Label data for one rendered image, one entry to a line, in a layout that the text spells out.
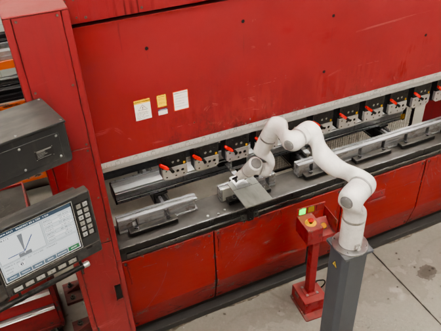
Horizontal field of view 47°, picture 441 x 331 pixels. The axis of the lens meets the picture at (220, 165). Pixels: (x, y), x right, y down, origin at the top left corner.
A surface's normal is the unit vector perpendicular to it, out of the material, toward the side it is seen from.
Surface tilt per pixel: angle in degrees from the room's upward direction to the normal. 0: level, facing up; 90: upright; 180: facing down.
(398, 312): 0
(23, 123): 0
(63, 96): 90
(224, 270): 90
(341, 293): 90
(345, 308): 90
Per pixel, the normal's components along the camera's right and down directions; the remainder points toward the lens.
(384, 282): -0.04, -0.81
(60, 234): 0.62, 0.44
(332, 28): 0.41, 0.52
